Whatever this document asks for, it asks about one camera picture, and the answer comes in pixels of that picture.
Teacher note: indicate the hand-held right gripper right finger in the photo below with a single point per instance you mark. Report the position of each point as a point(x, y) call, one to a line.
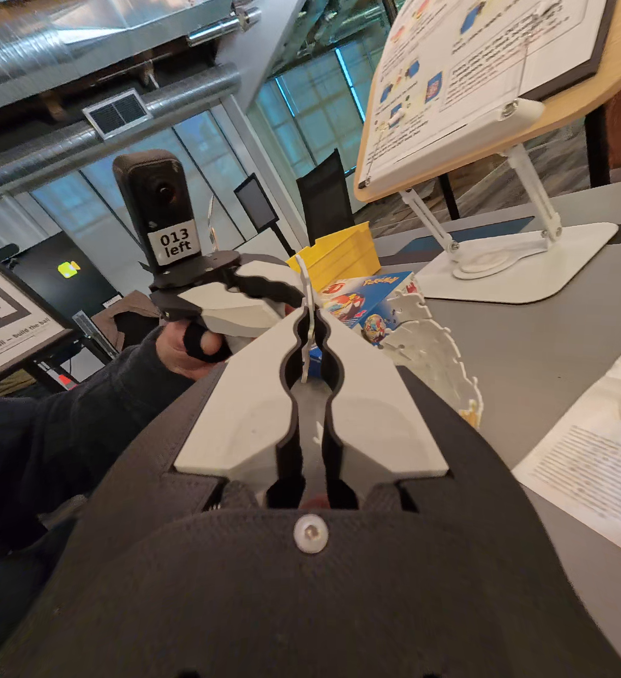
point(390, 423)

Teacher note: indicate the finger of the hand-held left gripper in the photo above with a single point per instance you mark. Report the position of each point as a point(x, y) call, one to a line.
point(236, 315)
point(260, 270)

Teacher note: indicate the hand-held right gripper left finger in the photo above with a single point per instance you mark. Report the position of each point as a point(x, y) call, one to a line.
point(236, 423)

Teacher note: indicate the small puzzle piece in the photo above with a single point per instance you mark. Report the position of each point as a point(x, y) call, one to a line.
point(307, 296)

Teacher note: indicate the colourful puzzle ball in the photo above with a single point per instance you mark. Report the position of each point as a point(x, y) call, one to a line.
point(427, 344)

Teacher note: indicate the person's left forearm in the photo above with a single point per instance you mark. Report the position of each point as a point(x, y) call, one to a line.
point(51, 439)

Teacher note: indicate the blue puzzle box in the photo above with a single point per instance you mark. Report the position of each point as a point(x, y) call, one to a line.
point(374, 296)

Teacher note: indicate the person's left hand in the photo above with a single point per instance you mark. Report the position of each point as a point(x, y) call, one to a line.
point(175, 357)

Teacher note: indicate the person's right hand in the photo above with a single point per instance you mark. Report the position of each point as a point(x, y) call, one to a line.
point(316, 503)

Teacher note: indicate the black sign board stand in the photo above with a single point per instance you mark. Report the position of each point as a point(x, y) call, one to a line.
point(255, 201)

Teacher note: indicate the yellow plastic bin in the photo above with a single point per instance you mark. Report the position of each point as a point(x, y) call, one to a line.
point(342, 254)

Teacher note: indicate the white vent grille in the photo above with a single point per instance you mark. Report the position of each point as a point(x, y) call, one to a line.
point(117, 114)

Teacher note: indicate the black high-back chair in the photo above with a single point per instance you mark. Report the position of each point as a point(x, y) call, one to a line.
point(326, 201)

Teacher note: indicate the black display screen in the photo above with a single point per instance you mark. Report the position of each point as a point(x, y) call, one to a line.
point(93, 291)

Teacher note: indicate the black framed sign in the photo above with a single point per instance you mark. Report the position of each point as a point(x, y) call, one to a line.
point(3, 318)

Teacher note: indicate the white instruction leaflet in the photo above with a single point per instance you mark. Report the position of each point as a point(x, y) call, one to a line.
point(580, 461)

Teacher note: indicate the printed instruction sheet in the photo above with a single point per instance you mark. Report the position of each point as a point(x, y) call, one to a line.
point(448, 106)

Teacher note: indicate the light wooden board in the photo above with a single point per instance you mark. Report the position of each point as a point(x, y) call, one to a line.
point(580, 114)

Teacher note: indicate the silver air duct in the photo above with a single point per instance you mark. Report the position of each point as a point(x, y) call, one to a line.
point(183, 92)
point(14, 58)

